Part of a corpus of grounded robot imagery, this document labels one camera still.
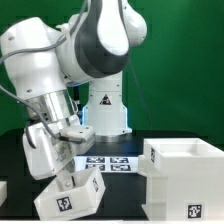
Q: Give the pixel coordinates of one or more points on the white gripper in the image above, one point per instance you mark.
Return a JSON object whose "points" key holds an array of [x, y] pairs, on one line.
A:
{"points": [[47, 156]]}

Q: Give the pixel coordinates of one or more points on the white drawer tray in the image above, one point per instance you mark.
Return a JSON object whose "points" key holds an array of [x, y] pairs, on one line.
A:
{"points": [[57, 204]]}

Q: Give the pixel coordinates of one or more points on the white drawer cabinet box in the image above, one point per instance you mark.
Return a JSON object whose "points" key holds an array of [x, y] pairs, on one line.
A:
{"points": [[184, 179]]}

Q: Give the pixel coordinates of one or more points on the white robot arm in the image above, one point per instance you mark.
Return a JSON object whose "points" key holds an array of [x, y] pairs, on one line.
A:
{"points": [[69, 78]]}

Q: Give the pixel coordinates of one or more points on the fiducial marker sheet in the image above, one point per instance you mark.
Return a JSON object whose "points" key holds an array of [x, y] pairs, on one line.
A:
{"points": [[108, 164]]}

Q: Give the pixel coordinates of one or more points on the white border bar left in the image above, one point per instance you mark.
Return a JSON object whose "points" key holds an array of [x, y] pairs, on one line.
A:
{"points": [[3, 192]]}

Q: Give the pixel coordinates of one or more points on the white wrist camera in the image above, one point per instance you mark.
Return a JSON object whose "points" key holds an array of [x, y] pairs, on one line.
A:
{"points": [[78, 134]]}

